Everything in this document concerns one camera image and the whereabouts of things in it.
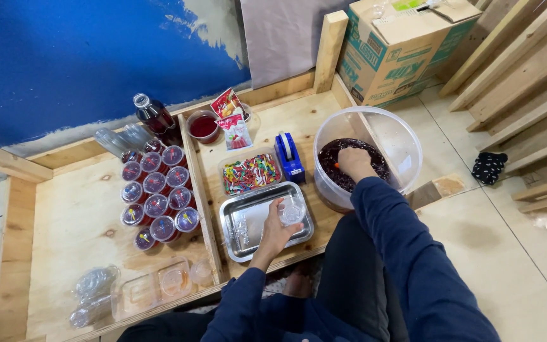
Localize person's right hand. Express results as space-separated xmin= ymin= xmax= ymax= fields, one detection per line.
xmin=337 ymin=147 xmax=380 ymax=184

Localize person's left hand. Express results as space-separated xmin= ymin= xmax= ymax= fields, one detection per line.
xmin=254 ymin=198 xmax=305 ymax=261

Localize small clear plastic cup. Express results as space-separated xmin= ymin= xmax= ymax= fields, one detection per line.
xmin=279 ymin=199 xmax=307 ymax=227

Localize dark red jelly mass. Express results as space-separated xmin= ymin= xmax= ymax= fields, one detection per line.
xmin=318 ymin=138 xmax=390 ymax=193

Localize large clear plastic bucket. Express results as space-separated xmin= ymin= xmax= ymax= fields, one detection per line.
xmin=313 ymin=106 xmax=423 ymax=213

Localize blue tape dispenser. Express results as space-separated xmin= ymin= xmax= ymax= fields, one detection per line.
xmin=274 ymin=131 xmax=306 ymax=184

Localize clear box of colourful spoons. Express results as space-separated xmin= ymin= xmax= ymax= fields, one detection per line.
xmin=218 ymin=147 xmax=284 ymax=197

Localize wooden board piece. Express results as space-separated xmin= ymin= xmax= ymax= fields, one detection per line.
xmin=406 ymin=173 xmax=467 ymax=210

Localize white pink jelly powder sachet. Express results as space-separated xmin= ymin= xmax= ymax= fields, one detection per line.
xmin=216 ymin=114 xmax=254 ymax=151

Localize rectangular steel tray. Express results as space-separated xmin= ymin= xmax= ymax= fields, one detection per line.
xmin=219 ymin=181 xmax=315 ymax=263

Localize printed cardboard box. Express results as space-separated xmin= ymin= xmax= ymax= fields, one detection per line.
xmin=337 ymin=0 xmax=483 ymax=109

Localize person's black trousers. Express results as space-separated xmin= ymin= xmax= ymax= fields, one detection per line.
xmin=117 ymin=214 xmax=409 ymax=342

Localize red jelly powder sachet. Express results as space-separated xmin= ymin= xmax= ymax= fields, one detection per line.
xmin=210 ymin=88 xmax=248 ymax=119

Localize person's foot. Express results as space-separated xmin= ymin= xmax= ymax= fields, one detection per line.
xmin=283 ymin=271 xmax=315 ymax=299

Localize grey paper sheet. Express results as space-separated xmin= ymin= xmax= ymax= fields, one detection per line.
xmin=239 ymin=0 xmax=357 ymax=90

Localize black dotted sock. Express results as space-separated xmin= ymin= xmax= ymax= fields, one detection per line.
xmin=471 ymin=152 xmax=509 ymax=186

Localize clear cup of red liquid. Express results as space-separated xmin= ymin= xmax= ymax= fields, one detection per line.
xmin=186 ymin=110 xmax=222 ymax=144

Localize empty clear plastic cup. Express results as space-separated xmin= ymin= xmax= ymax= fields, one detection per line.
xmin=190 ymin=259 xmax=215 ymax=287

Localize group of lidded jelly cups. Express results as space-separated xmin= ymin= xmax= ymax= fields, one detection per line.
xmin=120 ymin=139 xmax=202 ymax=251

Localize bottle of dark red drink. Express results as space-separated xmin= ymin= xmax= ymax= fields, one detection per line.
xmin=133 ymin=93 xmax=182 ymax=145

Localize stack of wooden planks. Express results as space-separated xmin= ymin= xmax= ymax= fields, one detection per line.
xmin=437 ymin=0 xmax=547 ymax=214

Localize stack of empty clear cups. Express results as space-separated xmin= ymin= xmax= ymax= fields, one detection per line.
xmin=94 ymin=123 xmax=154 ymax=157

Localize clear plastic tray container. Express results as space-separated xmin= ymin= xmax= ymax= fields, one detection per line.
xmin=111 ymin=256 xmax=192 ymax=321

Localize clear bags of plastic lids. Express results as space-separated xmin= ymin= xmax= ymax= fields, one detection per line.
xmin=69 ymin=265 xmax=121 ymax=329

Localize upright wooden post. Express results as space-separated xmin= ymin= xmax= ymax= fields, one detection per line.
xmin=313 ymin=10 xmax=349 ymax=94

